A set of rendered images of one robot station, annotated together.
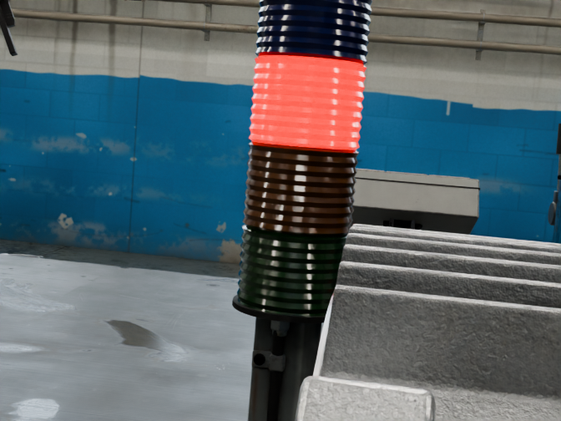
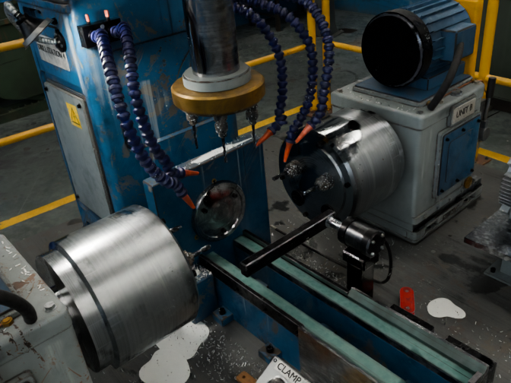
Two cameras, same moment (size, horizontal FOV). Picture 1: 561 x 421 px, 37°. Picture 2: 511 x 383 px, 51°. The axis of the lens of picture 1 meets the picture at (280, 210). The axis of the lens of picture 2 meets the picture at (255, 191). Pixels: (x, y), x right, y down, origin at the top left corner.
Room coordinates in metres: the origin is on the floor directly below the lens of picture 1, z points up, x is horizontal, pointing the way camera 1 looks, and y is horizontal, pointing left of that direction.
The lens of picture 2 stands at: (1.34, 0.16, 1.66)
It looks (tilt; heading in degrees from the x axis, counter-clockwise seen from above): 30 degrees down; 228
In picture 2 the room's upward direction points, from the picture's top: 6 degrees counter-clockwise
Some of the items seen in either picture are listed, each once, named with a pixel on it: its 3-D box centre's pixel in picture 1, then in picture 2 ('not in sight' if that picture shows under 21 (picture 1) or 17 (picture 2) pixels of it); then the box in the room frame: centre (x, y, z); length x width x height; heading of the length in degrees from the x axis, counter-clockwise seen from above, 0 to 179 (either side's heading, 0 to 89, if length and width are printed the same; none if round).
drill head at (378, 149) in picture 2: not in sight; (347, 162); (0.39, -0.55, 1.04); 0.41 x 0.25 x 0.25; 176
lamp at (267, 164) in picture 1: (300, 186); not in sight; (0.45, -0.01, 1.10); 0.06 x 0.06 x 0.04
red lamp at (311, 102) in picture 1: (307, 103); not in sight; (0.45, -0.01, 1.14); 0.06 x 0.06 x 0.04
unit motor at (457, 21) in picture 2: not in sight; (433, 85); (0.09, -0.50, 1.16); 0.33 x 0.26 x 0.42; 176
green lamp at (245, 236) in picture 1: (293, 268); not in sight; (0.45, -0.01, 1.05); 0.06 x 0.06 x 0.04
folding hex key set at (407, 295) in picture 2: not in sight; (407, 302); (0.50, -0.29, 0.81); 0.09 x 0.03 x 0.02; 34
